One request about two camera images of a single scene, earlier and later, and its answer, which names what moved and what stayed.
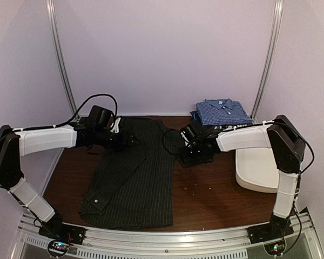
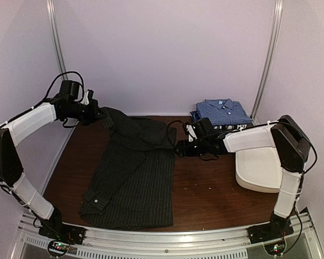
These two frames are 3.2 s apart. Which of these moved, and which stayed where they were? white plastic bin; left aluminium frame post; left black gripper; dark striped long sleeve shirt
Moved: left black gripper
Stayed: white plastic bin; left aluminium frame post; dark striped long sleeve shirt
